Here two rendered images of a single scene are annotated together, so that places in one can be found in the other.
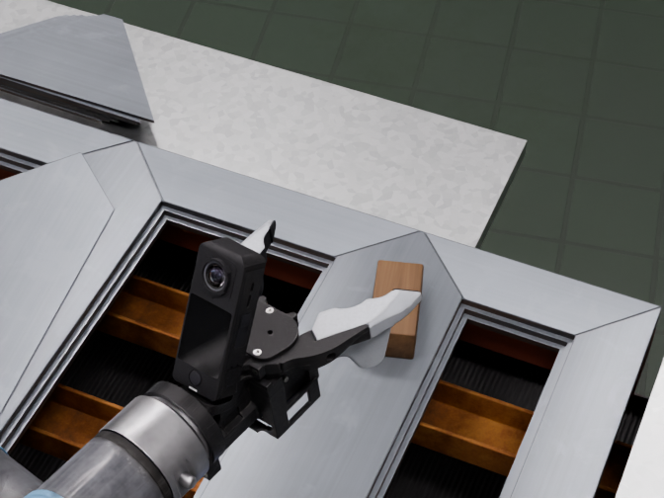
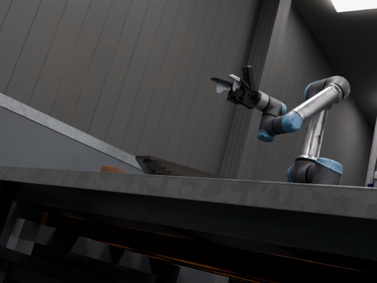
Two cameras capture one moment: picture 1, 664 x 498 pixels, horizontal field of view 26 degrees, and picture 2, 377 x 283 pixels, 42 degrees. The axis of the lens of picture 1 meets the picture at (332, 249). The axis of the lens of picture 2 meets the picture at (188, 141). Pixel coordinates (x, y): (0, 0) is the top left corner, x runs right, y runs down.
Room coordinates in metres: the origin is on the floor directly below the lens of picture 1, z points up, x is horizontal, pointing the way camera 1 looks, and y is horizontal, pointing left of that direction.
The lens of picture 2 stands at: (2.50, 0.73, 0.62)
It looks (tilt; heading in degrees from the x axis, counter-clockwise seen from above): 15 degrees up; 204
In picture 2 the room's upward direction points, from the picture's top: 15 degrees clockwise
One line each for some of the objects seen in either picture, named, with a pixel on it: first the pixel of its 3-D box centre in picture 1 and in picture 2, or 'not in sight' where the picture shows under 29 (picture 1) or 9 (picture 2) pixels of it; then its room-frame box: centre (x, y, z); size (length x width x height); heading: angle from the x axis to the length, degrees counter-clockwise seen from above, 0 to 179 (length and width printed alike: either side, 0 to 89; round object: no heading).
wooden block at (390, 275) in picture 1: (395, 308); (118, 179); (1.16, -0.08, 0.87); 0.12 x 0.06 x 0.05; 173
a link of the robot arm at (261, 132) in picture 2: not in sight; (270, 127); (0.52, 0.19, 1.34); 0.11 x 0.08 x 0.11; 51
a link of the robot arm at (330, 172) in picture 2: not in sight; (326, 174); (0.39, 0.44, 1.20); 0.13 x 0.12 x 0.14; 51
